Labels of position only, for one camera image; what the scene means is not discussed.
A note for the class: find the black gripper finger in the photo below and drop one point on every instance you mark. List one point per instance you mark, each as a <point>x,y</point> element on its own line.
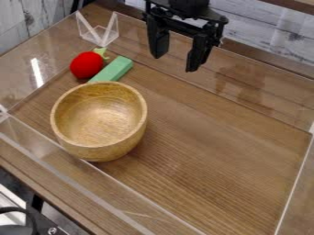
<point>158,36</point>
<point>198,54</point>

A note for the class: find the black metal table leg bracket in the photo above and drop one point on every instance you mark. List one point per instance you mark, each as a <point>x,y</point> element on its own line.
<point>45,226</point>

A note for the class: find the clear acrylic corner bracket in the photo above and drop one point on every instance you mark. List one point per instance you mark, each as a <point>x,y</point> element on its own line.
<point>97,35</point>

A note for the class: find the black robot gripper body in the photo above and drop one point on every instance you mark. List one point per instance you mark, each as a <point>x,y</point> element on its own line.
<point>188,17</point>

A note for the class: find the light wooden bowl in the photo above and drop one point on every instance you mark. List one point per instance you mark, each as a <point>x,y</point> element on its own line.
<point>99,120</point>

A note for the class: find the green rectangular block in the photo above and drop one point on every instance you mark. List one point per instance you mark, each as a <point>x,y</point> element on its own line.
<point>114,71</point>

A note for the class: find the red felt fruit green stem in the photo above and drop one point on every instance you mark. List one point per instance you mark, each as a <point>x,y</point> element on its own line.
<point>88,63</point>

